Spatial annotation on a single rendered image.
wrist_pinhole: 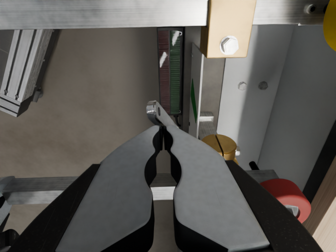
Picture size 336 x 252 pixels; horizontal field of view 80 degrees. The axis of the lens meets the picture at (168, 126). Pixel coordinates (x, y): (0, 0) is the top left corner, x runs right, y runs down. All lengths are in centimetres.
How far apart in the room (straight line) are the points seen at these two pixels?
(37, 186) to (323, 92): 50
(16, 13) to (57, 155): 130
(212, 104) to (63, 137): 115
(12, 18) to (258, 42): 43
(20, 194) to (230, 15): 38
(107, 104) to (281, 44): 94
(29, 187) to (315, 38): 55
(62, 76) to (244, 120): 98
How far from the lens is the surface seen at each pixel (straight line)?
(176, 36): 38
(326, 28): 25
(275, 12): 29
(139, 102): 119
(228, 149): 29
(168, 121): 16
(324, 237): 44
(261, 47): 52
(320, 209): 40
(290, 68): 53
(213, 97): 43
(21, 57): 104
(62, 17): 28
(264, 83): 53
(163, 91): 41
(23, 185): 40
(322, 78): 45
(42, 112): 140
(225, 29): 26
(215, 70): 41
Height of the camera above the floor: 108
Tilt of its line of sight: 60 degrees down
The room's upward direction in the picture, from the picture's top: 177 degrees clockwise
